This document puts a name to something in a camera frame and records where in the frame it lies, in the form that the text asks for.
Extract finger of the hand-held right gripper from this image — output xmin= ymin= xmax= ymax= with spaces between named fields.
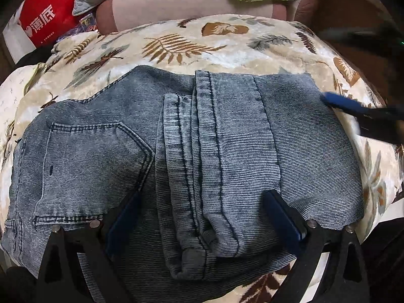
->
xmin=320 ymin=91 xmax=404 ymax=146
xmin=318 ymin=27 xmax=404 ymax=54

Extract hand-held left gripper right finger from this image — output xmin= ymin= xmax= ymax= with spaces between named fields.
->
xmin=263 ymin=190 xmax=370 ymax=303

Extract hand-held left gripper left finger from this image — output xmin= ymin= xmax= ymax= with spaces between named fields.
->
xmin=35 ymin=191 xmax=142 ymax=303

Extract blue denim pants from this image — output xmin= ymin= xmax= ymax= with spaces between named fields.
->
xmin=0 ymin=65 xmax=367 ymax=303

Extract leaf print blanket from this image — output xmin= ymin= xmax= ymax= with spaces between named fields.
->
xmin=0 ymin=13 xmax=404 ymax=303

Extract white duvet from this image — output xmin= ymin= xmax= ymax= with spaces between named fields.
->
xmin=0 ymin=65 xmax=43 ymax=127

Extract black cloth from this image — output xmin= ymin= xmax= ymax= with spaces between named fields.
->
xmin=14 ymin=46 xmax=57 ymax=68

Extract colourful small packet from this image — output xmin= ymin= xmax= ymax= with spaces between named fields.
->
xmin=77 ymin=14 xmax=97 ymax=29

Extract red shopping bag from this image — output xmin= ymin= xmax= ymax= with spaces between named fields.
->
xmin=3 ymin=0 xmax=86 ymax=64

